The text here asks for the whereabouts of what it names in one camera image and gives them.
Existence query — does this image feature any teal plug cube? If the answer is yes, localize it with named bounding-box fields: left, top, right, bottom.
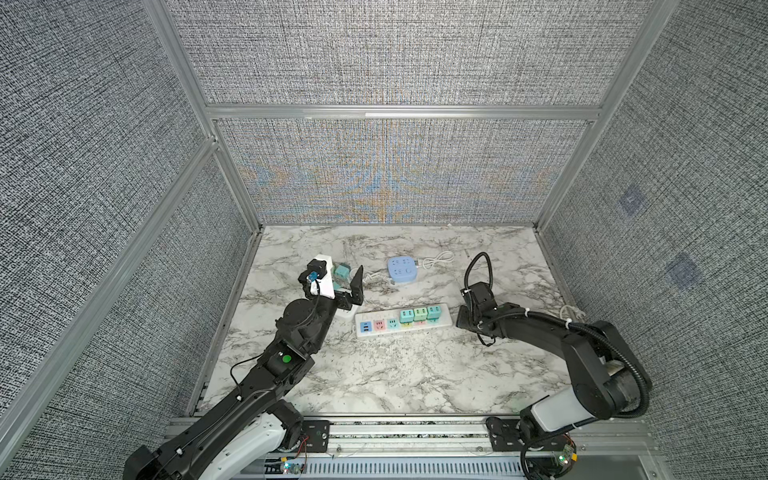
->
left=333, top=263, right=351, bottom=283
left=399, top=309, right=414, bottom=325
left=426, top=305, right=442, bottom=321

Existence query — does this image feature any long white power strip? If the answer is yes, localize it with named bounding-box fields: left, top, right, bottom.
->
left=354, top=303, right=455, bottom=338

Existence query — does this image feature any green plug cube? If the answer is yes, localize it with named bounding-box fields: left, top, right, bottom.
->
left=413, top=307, right=428, bottom=322

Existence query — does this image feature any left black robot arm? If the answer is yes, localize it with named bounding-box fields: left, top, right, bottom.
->
left=123, top=256, right=364, bottom=479

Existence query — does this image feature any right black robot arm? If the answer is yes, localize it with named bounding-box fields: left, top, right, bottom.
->
left=456, top=282, right=652, bottom=447

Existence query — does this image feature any blue square power strip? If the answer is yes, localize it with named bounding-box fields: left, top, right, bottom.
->
left=387, top=256, right=418, bottom=284

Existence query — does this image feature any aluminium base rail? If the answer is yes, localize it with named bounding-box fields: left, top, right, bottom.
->
left=155, top=413, right=649, bottom=480

